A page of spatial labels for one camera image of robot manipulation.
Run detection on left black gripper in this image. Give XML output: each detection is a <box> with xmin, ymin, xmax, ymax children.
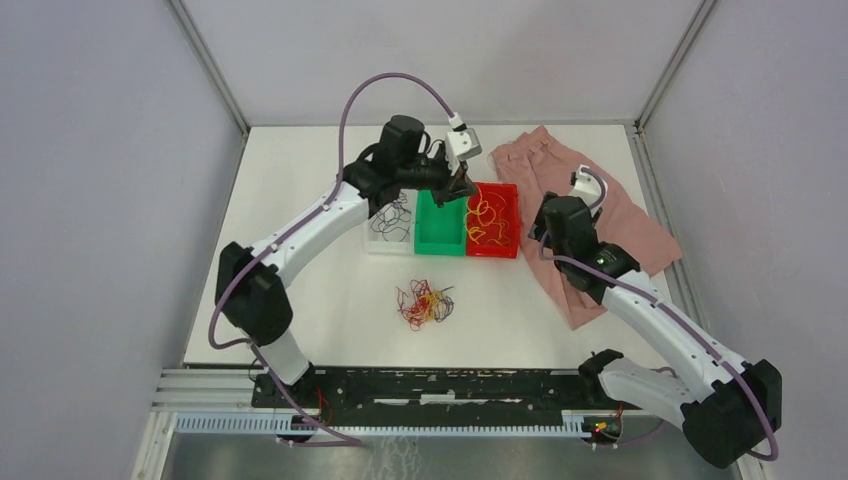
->
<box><xmin>398</xmin><ymin>148</ymin><xmax>478</xmax><ymax>210</ymax></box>

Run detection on yellow cable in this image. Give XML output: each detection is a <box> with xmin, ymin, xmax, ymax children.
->
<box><xmin>466</xmin><ymin>195</ymin><xmax>519</xmax><ymax>250</ymax></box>

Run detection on dark blue cables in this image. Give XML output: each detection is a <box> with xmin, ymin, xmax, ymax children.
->
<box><xmin>369</xmin><ymin>190</ymin><xmax>413</xmax><ymax>244</ymax></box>

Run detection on coloured cable pile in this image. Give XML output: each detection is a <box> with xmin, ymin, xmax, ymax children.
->
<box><xmin>394</xmin><ymin>278</ymin><xmax>457</xmax><ymax>333</ymax></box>

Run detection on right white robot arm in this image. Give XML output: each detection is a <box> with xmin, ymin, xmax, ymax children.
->
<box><xmin>529</xmin><ymin>192</ymin><xmax>783</xmax><ymax>468</ymax></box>

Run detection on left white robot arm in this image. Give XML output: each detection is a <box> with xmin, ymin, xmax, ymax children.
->
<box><xmin>213</xmin><ymin>115</ymin><xmax>482</xmax><ymax>407</ymax></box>

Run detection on red plastic bin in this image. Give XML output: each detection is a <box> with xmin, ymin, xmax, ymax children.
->
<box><xmin>465</xmin><ymin>182</ymin><xmax>521</xmax><ymax>259</ymax></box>

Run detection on green plastic bin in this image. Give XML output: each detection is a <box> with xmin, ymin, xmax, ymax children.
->
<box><xmin>413</xmin><ymin>191</ymin><xmax>467</xmax><ymax>256</ymax></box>

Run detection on pink cloth shorts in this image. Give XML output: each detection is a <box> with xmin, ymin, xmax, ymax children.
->
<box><xmin>491</xmin><ymin>126</ymin><xmax>682</xmax><ymax>330</ymax></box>

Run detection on clear plastic bin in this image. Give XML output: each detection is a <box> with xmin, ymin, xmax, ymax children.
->
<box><xmin>364</xmin><ymin>190</ymin><xmax>418</xmax><ymax>255</ymax></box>

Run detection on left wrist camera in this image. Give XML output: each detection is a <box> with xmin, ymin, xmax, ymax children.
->
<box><xmin>444</xmin><ymin>128</ymin><xmax>482</xmax><ymax>173</ymax></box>

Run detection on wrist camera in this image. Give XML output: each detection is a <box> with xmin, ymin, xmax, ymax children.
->
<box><xmin>444</xmin><ymin>128</ymin><xmax>482</xmax><ymax>173</ymax></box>
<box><xmin>570</xmin><ymin>164</ymin><xmax>609</xmax><ymax>213</ymax></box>

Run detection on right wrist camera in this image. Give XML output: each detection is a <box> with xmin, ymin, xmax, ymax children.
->
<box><xmin>570</xmin><ymin>164</ymin><xmax>609</xmax><ymax>213</ymax></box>

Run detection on white slotted cable duct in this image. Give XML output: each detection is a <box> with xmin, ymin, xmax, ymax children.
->
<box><xmin>173</xmin><ymin>411</ymin><xmax>624</xmax><ymax>439</ymax></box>

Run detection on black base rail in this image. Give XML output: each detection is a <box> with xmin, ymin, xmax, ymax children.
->
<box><xmin>288</xmin><ymin>366</ymin><xmax>633</xmax><ymax>428</ymax></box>

